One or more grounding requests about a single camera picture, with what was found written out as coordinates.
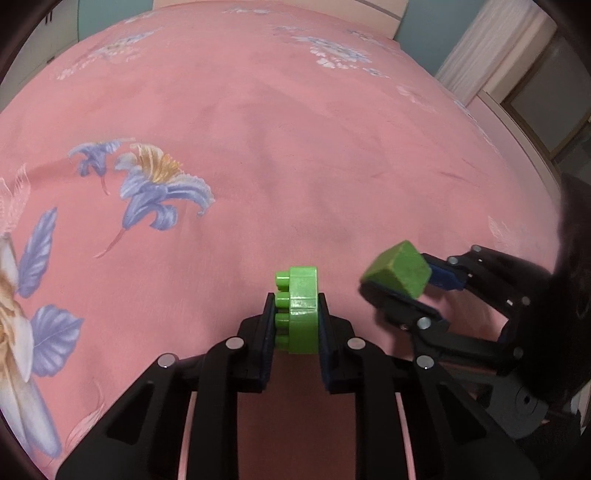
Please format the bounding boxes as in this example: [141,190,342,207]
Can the window frame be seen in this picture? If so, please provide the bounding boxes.
[480,31,590,183]

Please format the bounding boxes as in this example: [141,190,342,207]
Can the cream wardrobe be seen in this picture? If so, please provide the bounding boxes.
[1,1,79,87]

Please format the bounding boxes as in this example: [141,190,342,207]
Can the cream bed headboard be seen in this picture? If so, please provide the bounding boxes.
[152,0,409,39]

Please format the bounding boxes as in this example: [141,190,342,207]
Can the light green toy brick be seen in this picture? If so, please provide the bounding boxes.
[274,266,318,355]

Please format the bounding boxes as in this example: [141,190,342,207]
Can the dark green cube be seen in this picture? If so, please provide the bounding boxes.
[360,240,432,299]

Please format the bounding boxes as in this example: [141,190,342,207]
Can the pink floral bed sheet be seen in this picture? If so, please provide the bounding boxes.
[1,2,558,477]

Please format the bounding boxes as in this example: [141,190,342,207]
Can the white curtain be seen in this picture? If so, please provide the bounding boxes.
[436,1,557,105]

